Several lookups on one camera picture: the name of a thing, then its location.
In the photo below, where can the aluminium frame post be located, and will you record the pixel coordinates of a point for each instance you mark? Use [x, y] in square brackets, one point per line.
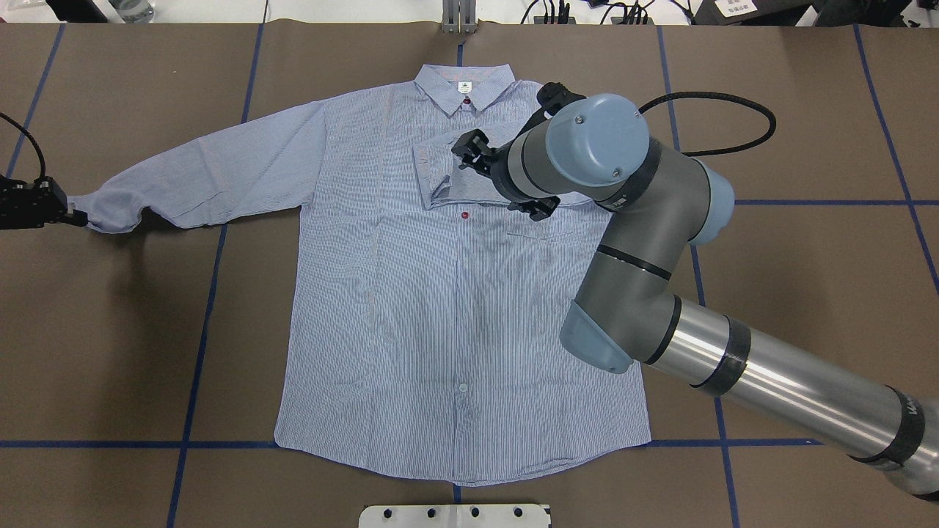
[459, 16]

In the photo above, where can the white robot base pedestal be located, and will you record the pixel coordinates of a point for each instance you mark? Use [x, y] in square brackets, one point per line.
[458, 515]

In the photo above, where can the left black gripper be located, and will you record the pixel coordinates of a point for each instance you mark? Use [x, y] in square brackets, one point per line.
[28, 203]

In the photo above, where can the light blue striped shirt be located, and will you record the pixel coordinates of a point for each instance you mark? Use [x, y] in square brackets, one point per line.
[426, 317]

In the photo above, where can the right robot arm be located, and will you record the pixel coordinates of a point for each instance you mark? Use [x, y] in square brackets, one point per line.
[664, 203]

